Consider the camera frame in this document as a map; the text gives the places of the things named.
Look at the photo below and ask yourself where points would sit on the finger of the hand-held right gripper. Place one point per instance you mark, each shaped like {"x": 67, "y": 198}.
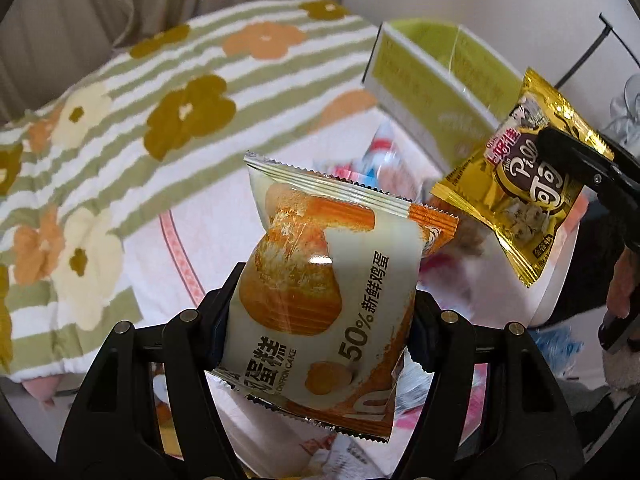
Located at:
{"x": 575, "y": 157}

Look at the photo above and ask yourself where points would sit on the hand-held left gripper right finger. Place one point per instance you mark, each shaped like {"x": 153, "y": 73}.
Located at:
{"x": 450, "y": 350}

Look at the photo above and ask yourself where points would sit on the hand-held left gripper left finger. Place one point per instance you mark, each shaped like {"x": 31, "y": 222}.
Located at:
{"x": 190, "y": 350}

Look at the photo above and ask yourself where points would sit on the gold foil snack packet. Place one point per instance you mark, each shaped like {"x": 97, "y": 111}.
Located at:
{"x": 520, "y": 200}

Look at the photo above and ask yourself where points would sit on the cream orange cake packet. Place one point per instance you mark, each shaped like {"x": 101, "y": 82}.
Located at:
{"x": 310, "y": 285}

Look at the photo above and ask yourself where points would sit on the green cardboard box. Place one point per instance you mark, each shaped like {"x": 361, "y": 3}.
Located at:
{"x": 425, "y": 75}

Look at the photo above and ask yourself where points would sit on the pile of mixed snack packets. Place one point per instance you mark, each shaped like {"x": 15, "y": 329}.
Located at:
{"x": 380, "y": 152}

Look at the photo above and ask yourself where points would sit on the person's right hand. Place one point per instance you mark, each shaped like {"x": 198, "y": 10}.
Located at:
{"x": 622, "y": 285}

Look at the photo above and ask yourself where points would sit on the white cloth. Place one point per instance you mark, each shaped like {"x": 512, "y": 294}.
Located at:
{"x": 625, "y": 105}

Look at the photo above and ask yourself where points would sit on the light blue fuzzy cloth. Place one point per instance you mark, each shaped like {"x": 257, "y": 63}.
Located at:
{"x": 560, "y": 355}

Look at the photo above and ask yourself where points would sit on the white pink tablecloth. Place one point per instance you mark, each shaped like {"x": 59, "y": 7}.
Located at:
{"x": 200, "y": 240}

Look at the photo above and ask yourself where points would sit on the black metal stand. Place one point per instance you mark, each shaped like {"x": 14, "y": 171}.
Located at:
{"x": 592, "y": 45}

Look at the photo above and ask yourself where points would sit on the green striped floral blanket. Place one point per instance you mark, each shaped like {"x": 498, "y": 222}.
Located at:
{"x": 150, "y": 60}

